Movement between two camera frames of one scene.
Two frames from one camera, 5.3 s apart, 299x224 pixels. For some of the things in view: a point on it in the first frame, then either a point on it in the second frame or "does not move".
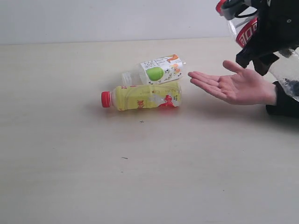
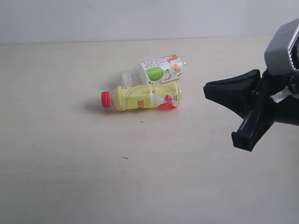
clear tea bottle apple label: (153, 71) does not move
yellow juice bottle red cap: (134, 97) does not move
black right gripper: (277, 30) → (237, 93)
